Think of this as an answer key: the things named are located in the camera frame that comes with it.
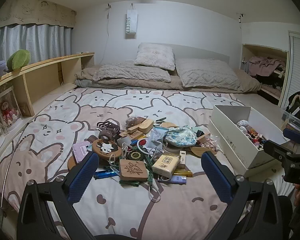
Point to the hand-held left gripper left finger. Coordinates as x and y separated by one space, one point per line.
83 177

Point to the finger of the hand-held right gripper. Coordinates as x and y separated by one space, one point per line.
293 134
277 150

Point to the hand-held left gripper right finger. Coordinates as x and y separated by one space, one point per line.
217 177

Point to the white shoe box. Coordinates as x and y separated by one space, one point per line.
230 140

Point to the small pale rectangular box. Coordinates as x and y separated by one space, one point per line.
182 158

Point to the purple lighter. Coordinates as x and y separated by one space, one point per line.
173 179

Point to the cream block with printed label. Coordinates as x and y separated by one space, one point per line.
166 165

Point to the blue white paper packet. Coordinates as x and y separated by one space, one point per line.
156 137

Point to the clear plastic bin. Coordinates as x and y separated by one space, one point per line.
293 121

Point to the plain round wooden coaster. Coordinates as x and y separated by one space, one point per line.
72 164

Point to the blue lighter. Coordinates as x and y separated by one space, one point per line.
106 174

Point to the pink card holder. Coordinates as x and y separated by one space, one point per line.
81 151

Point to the boat-shaped wooden tray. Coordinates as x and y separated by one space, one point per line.
202 151

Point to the black fleece-lined boot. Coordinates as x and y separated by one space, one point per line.
296 102

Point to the bag of pink candies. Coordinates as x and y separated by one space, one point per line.
210 141

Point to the round cow print coaster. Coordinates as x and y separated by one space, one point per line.
106 148

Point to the small brown wooden piece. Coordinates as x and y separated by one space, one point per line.
92 138

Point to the pale wooden block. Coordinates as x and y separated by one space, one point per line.
203 138

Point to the black triangular sponge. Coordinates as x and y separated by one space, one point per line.
201 133

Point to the square carved wooden coaster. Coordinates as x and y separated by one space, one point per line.
133 170

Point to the mint green round compact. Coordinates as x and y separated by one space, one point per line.
196 129

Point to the floral fabric pouch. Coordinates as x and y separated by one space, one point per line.
181 136

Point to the black gold round badge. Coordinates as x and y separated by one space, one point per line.
135 155

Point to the dark clothes pile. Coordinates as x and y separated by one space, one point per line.
270 82

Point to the dark hair claw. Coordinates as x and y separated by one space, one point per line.
108 125

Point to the carved wooden tag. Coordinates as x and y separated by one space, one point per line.
131 135

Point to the white louvred door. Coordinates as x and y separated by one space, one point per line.
297 67

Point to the round wooden tray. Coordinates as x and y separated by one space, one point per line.
168 125

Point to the brown thing in clear bag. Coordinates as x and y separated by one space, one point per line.
133 120

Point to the pink clothes pile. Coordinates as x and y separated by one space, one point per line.
262 65

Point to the wooden comb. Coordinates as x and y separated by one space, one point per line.
141 127

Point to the curved silver metal rod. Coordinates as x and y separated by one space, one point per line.
8 162

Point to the dark green clothes peg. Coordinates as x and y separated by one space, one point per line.
162 119

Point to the wooden closet niche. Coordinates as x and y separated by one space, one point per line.
245 55

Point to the clear display case with doll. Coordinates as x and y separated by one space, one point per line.
7 110

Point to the grey knitted pillow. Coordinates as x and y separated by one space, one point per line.
205 73
132 72

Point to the wooden bedside shelf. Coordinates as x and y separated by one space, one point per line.
40 80

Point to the beige folded blanket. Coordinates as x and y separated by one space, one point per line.
140 86

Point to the green plush toy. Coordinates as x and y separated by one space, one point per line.
18 59

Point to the fluffy square pillow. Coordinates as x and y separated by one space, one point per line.
155 56

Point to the pale blue curtain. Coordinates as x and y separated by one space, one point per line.
40 42

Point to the white hanging paper bag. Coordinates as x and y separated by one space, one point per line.
131 22

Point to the beige printed curtain valance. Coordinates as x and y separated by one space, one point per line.
40 10

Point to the wall hook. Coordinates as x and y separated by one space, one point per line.
240 17

